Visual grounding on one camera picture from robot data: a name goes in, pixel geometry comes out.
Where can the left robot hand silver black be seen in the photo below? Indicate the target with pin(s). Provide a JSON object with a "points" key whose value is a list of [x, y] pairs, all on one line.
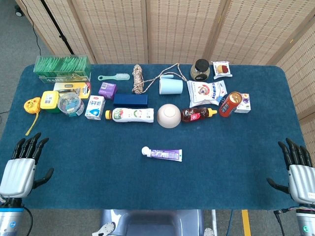
{"points": [[17, 175]]}

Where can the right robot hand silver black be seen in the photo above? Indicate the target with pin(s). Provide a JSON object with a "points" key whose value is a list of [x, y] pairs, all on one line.
{"points": [[301, 182]]}

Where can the purple white toothpaste tube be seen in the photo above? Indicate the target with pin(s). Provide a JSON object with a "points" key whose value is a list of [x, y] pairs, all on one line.
{"points": [[165, 154]]}

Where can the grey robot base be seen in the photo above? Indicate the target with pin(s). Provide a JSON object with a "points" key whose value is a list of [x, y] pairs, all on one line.
{"points": [[152, 223]]}

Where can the right robot arm grey-blue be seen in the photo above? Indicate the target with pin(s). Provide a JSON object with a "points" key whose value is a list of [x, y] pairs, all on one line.
{"points": [[306, 221]]}

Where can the beige bowl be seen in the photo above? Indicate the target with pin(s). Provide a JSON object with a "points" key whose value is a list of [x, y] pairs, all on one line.
{"points": [[169, 115]]}

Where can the yellow floor tape strip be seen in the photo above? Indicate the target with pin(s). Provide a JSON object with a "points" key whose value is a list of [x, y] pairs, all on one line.
{"points": [[246, 222]]}

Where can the yellow tape measure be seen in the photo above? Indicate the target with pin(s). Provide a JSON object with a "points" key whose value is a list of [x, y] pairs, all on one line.
{"points": [[32, 104]]}

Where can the green container yellow lid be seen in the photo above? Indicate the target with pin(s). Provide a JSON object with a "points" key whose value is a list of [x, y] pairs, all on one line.
{"points": [[49, 99]]}

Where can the clear tub of clips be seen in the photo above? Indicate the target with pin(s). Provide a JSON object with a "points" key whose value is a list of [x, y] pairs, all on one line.
{"points": [[70, 104]]}

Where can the white table leg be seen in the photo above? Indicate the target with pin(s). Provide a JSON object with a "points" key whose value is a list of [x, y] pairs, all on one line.
{"points": [[214, 221]]}

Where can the small white purple carton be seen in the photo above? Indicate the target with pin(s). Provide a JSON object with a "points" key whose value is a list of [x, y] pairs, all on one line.
{"points": [[246, 103]]}

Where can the white blue milk carton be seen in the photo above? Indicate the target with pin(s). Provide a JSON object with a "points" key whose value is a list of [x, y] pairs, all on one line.
{"points": [[94, 108]]}

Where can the razor blister pack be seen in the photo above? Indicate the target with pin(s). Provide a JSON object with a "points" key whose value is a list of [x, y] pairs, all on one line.
{"points": [[69, 86]]}

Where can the red orange soda can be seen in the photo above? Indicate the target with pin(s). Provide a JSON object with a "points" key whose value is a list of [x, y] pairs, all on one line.
{"points": [[229, 105]]}

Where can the clear box green sachets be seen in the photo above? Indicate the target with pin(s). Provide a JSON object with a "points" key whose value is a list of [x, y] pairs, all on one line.
{"points": [[61, 68]]}

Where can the amber bear honey bottle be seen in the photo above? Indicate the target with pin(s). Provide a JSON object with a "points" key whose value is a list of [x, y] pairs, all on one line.
{"points": [[197, 115]]}

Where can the small purple box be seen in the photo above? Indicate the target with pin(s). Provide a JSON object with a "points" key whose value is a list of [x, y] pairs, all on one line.
{"points": [[107, 90]]}

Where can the blue felt table cloth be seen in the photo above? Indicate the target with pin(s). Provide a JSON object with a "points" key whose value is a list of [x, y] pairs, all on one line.
{"points": [[147, 182]]}

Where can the white drink bottle yellow cap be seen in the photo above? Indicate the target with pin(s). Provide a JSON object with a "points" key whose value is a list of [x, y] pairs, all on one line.
{"points": [[133, 115]]}

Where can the white candy bag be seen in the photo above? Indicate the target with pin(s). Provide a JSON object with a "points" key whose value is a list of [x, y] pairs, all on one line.
{"points": [[205, 93]]}

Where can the navy blue box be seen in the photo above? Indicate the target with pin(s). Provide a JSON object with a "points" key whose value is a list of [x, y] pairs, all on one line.
{"points": [[130, 100]]}

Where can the white snack packet red yellow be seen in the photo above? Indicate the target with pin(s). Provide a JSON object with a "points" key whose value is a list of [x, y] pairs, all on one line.
{"points": [[222, 69]]}

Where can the mint green brush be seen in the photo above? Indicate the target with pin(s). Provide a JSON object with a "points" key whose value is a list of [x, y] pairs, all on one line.
{"points": [[123, 76]]}

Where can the glass jar black lid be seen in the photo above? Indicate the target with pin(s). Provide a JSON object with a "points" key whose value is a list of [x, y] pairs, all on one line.
{"points": [[200, 71]]}

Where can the black stand pole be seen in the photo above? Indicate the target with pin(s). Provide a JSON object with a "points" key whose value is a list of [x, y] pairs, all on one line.
{"points": [[57, 28]]}

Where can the light blue plastic cup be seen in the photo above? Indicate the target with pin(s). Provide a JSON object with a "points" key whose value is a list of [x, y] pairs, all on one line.
{"points": [[171, 86]]}

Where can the black caster wheel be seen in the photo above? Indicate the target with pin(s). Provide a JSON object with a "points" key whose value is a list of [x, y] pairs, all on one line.
{"points": [[18, 11]]}

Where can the bamboo folding screen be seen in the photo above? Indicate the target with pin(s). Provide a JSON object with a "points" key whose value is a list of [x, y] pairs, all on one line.
{"points": [[172, 29]]}

